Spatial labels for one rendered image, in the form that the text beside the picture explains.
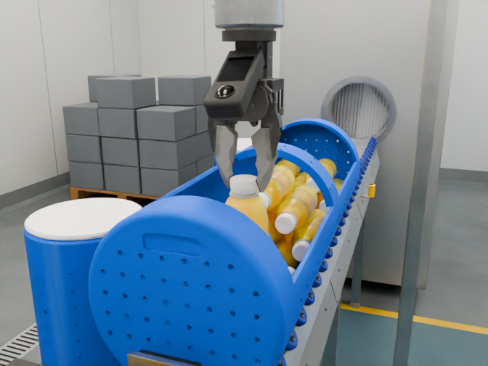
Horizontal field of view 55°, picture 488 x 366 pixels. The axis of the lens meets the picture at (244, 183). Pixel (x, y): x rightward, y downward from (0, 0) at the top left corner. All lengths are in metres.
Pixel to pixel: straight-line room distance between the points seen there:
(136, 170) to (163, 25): 2.58
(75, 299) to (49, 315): 0.09
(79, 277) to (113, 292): 0.44
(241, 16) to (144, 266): 0.34
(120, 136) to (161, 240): 3.78
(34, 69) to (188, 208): 4.54
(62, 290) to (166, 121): 3.07
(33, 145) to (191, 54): 2.34
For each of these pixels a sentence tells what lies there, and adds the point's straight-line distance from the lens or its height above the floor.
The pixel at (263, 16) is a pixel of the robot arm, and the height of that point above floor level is 1.46.
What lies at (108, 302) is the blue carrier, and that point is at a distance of 0.68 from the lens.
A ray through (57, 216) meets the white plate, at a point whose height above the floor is 1.04.
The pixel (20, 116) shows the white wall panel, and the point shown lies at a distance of 4.93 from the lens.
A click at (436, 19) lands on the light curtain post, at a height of 1.53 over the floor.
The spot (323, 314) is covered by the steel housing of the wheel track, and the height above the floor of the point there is 0.88.
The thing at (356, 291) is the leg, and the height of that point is 0.11.
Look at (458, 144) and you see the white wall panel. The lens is 5.68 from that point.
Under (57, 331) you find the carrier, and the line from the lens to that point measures 1.20.
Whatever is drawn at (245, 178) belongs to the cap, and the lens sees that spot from 0.64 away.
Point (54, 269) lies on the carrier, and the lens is 1.12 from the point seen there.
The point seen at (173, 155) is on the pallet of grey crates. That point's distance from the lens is 4.12.
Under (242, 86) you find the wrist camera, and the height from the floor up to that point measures 1.38.
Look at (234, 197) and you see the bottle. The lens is 0.63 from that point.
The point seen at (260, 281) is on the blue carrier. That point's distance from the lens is 0.56.
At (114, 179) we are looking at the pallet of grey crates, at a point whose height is 0.27.
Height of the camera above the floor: 1.42
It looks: 16 degrees down
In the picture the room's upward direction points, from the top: straight up
